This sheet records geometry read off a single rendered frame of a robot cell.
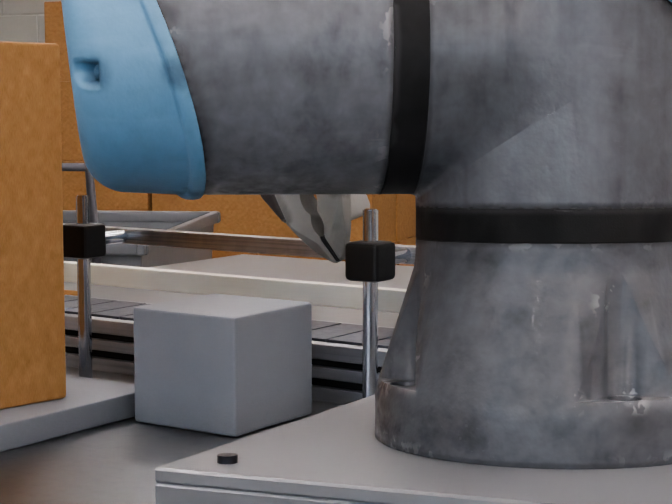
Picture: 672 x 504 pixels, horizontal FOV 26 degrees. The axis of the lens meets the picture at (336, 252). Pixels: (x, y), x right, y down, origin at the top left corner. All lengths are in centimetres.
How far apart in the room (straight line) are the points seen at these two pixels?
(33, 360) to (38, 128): 17
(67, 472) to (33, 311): 16
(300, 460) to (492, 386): 8
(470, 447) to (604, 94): 15
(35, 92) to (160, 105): 54
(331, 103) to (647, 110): 12
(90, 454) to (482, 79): 55
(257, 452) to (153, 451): 46
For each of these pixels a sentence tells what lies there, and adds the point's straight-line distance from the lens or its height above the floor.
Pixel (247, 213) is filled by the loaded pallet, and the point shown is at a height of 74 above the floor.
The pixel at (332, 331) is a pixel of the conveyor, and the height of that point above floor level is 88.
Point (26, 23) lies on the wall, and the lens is 672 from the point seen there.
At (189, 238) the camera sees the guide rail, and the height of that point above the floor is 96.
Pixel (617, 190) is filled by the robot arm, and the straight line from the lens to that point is 58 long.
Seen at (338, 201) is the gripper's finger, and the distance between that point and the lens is 118.
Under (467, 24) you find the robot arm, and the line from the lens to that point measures 57.
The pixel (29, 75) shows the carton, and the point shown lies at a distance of 110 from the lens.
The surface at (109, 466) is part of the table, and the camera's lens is 101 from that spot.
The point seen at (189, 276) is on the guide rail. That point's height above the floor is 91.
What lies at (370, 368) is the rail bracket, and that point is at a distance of 112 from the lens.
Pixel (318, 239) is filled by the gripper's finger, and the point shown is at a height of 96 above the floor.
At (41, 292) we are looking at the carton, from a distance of 111.
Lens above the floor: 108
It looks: 6 degrees down
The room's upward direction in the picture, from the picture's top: straight up
